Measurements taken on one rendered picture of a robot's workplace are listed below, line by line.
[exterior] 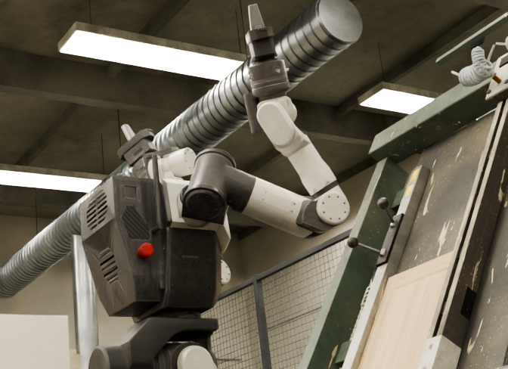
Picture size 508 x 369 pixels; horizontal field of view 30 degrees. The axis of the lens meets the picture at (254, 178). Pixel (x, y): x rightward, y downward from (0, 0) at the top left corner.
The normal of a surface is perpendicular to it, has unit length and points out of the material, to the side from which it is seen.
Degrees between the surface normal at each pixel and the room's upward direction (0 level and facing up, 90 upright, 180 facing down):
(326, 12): 90
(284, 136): 114
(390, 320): 58
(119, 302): 105
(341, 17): 90
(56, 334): 90
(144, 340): 90
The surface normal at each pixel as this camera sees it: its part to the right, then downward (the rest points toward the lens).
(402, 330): -0.77, -0.58
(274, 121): -0.31, 0.12
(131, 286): -0.79, 0.15
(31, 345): 0.53, -0.34
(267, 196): 0.24, -0.23
